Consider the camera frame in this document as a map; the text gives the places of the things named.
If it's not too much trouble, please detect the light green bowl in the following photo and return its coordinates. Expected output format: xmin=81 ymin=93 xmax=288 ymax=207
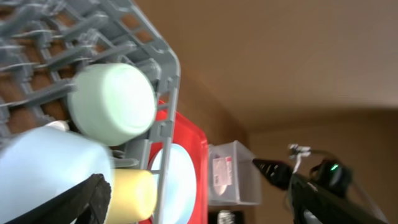
xmin=1 ymin=126 xmax=114 ymax=223

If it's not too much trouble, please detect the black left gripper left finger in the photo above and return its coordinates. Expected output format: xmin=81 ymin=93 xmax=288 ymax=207
xmin=6 ymin=174 xmax=111 ymax=224

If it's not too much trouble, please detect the grey dishwasher rack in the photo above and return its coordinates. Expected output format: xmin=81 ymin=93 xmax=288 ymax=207
xmin=0 ymin=0 xmax=182 ymax=224

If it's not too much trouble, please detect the red plastic tray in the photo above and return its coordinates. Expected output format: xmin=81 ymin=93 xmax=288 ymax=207
xmin=138 ymin=99 xmax=209 ymax=224

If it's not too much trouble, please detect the black tray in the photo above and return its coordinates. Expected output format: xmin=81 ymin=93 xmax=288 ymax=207
xmin=208 ymin=210 xmax=245 ymax=224

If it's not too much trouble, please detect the white bin label sticker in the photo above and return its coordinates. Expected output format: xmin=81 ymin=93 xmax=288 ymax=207
xmin=213 ymin=156 xmax=232 ymax=187

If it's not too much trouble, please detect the yellow plastic cup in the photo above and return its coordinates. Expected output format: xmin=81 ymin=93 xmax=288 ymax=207
xmin=104 ymin=169 xmax=157 ymax=224

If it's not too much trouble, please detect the light blue plate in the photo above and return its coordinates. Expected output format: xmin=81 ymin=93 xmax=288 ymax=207
xmin=160 ymin=143 xmax=197 ymax=224

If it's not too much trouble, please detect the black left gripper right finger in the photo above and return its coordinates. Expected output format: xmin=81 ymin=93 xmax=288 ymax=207
xmin=252 ymin=159 xmax=385 ymax=224

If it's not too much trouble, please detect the clear plastic bin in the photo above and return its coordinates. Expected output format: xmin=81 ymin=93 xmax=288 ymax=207
xmin=208 ymin=141 xmax=262 ymax=206

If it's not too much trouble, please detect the green bowl with food scraps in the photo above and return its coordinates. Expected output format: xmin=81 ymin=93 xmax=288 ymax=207
xmin=67 ymin=63 xmax=157 ymax=146

